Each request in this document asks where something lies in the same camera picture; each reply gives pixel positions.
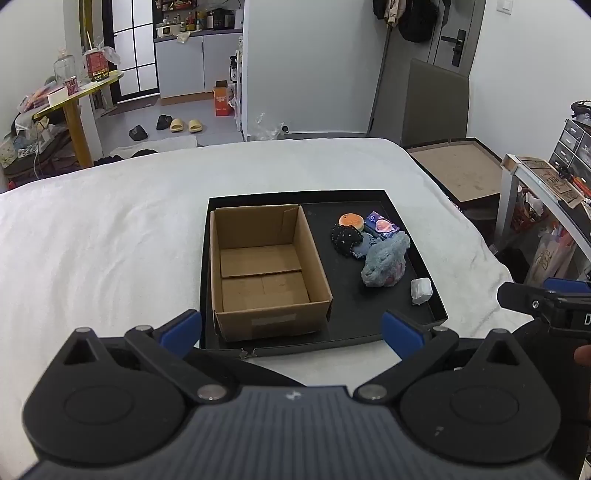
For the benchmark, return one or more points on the yellow slipper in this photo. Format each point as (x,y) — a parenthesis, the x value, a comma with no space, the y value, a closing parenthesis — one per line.
(177,125)
(196,126)

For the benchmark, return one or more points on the black hanging bag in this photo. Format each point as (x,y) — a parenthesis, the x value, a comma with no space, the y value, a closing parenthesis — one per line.
(418,21)

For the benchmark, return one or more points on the hanging clothes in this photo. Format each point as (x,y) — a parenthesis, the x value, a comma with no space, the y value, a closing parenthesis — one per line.
(388,11)

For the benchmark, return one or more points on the black door lock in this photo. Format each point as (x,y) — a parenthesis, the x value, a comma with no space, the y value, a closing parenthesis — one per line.
(457,44)

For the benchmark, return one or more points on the brown cardboard box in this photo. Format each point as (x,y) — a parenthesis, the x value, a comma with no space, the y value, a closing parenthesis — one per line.
(263,267)

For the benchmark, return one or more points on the white kitchen cabinet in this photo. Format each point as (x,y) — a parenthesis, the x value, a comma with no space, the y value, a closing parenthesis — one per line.
(184,64)

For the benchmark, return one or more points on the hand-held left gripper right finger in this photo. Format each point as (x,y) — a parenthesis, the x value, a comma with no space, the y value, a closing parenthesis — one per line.
(400,330)

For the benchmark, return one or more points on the black tray with brown base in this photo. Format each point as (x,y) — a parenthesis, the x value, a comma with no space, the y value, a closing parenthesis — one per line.
(461,170)

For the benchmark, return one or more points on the small red patterned box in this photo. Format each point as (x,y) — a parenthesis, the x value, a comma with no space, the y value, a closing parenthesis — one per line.
(71,86)

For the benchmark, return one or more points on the dark spray bottle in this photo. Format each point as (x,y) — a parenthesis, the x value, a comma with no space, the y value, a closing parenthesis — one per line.
(233,69)

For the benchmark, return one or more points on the flat cardboard pieces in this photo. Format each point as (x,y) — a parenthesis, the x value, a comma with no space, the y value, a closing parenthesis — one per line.
(549,177)

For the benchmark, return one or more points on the blue tissue pack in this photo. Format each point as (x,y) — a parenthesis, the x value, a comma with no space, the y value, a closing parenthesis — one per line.
(382,225)

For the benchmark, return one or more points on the clear plastic wrap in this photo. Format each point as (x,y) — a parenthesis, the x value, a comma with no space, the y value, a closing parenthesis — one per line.
(270,128)

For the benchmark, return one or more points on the narrow white storage cart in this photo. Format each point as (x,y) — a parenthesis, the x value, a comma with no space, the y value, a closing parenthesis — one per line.
(239,87)

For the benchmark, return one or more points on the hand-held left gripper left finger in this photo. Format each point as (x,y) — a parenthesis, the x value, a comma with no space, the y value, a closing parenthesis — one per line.
(181,328)

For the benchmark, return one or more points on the printed plastic bag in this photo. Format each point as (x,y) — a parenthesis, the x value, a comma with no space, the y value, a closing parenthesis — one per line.
(551,254)

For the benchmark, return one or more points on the dark kitchen appliance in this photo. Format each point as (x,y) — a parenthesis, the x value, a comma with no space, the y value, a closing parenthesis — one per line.
(220,19)

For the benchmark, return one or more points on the person's right hand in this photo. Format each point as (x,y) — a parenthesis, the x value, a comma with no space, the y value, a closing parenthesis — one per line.
(584,355)

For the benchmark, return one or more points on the white wall switch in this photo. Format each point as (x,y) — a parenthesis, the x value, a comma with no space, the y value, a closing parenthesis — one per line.
(504,5)

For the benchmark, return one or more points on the black shallow tray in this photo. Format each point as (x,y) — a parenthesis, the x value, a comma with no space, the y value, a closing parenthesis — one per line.
(355,309)

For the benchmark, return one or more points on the white desk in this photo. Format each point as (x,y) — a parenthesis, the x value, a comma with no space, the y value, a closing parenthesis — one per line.
(535,184)

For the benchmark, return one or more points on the black-framed glass door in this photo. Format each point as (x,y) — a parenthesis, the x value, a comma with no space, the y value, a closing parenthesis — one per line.
(134,41)

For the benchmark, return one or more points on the small white soft block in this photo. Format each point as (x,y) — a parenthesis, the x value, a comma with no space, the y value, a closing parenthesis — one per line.
(421,290)

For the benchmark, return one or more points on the orange carton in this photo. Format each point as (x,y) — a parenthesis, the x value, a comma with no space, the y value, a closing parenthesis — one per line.
(222,99)

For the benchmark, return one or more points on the pile of household clutter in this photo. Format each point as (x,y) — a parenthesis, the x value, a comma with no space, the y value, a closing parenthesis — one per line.
(32,143)

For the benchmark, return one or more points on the black dotted scrunchie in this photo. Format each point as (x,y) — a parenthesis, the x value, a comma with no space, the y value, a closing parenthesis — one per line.
(345,239)

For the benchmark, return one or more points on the yellow round table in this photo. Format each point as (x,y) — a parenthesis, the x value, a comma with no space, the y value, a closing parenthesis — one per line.
(76,122)

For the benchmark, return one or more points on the purple-grey soft pouch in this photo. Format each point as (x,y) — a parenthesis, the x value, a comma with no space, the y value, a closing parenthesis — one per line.
(362,247)

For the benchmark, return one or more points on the clear glass jar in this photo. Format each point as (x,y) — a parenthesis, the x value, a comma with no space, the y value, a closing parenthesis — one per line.
(64,69)

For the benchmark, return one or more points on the grey door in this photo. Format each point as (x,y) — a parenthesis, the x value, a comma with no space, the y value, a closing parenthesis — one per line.
(466,18)

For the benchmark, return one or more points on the dark drawer organiser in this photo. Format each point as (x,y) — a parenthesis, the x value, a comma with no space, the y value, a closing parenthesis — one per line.
(572,147)

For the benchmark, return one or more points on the grey upholstered panel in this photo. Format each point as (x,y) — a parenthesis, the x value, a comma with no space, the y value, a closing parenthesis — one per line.
(436,106)

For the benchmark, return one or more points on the burger plush toy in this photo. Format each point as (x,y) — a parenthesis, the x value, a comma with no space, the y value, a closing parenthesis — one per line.
(352,220)

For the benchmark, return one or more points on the grey-blue fluffy cloth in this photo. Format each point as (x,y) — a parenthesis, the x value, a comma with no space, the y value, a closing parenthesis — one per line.
(383,263)

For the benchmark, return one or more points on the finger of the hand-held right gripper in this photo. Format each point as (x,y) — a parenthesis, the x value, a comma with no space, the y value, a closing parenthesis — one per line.
(519,297)
(565,284)

